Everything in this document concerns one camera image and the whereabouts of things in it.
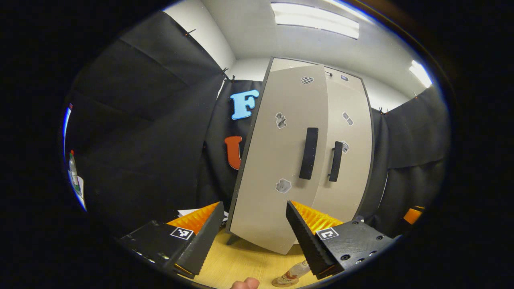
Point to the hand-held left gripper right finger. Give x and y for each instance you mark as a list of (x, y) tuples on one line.
[(309, 241)]

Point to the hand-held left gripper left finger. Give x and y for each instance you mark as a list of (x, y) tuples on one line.
[(200, 241)]

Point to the small green capped bottle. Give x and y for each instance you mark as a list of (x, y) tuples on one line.
[(73, 172)]

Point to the grey cabinet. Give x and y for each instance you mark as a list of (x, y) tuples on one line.
[(233, 239)]

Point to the ceiling light panel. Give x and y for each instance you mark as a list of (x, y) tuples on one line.
[(315, 20), (421, 73)]

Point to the clear bottle red label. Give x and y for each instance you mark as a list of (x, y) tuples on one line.
[(295, 272)]

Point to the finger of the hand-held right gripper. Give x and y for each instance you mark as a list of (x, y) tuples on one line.
[(413, 215)]

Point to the black backdrop cloth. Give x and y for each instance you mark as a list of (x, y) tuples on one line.
[(140, 140)]

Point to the white paper sheet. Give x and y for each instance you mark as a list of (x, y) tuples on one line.
[(81, 194)]

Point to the grey cabinet door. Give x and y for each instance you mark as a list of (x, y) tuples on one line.
[(277, 160), (353, 168)]

